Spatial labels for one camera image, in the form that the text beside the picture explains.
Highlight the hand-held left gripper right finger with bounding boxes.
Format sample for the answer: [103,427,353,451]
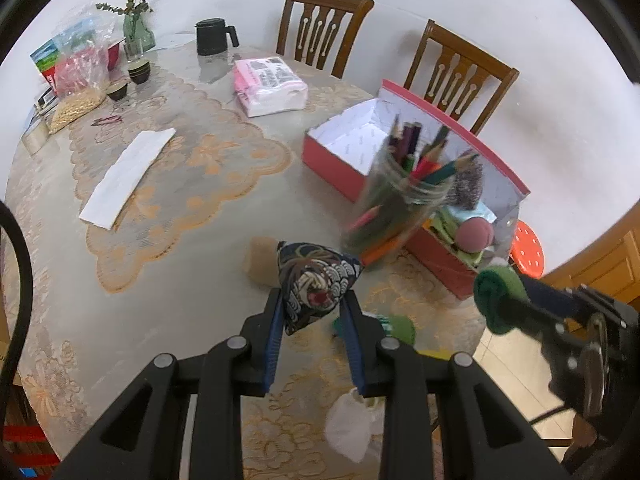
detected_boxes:
[336,292,571,480]

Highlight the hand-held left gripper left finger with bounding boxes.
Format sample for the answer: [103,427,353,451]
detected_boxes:
[50,287,286,480]

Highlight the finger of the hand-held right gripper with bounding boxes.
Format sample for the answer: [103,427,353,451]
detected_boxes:
[520,276,582,320]
[504,301,572,346]

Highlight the green sock with white band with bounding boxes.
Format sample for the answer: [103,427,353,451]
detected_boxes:
[472,259,526,336]

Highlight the dark patterned beanbag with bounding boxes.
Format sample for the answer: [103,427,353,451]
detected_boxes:
[276,241,364,336]

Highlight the tan soft bun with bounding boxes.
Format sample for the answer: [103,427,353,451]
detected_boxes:
[244,237,281,289]

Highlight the pink soft ball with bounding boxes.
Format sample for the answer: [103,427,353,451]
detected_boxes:
[455,217,496,253]

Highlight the light blue soft pad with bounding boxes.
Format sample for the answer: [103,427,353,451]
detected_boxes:
[445,202,498,223]

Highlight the green cloth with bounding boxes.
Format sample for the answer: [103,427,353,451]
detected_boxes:
[432,210,483,267]

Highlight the grey knitted cloth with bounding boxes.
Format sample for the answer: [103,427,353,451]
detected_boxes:
[447,150,485,208]

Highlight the red cardboard box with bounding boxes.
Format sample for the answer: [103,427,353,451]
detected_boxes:
[301,79,531,302]

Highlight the orange plastic stool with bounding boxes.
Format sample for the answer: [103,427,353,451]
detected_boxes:
[510,220,545,281]

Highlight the wooden cabinet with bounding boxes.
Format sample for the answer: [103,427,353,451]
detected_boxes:
[542,215,640,313]

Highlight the beige lace tablecloth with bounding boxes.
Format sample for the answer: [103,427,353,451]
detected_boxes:
[0,40,501,480]

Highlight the glass jar of pencils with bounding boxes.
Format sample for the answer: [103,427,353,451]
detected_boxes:
[350,116,481,256]

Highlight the white paper strip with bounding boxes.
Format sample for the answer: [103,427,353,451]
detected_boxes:
[79,128,177,229]

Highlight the brown wooden chair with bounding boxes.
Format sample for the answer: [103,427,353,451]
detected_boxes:
[403,19,520,136]
[276,0,375,79]

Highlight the pink tissue pack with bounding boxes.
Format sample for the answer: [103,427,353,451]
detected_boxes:
[233,57,308,119]

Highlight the bag of beige grains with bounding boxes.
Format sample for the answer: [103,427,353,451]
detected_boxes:
[50,87,108,134]

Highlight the black lidded mug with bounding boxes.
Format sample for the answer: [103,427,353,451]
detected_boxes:
[195,18,240,57]

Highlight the green glass vase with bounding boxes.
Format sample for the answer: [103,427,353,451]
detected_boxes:
[123,12,156,53]

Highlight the clear plastic bag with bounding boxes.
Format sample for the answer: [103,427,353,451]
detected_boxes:
[52,5,112,98]

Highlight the colourful printed package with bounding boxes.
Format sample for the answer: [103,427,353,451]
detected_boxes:
[30,37,68,86]

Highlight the dried flower sprigs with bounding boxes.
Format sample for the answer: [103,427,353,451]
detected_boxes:
[96,0,174,26]

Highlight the black cable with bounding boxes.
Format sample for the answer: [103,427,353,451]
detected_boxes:
[0,200,34,386]

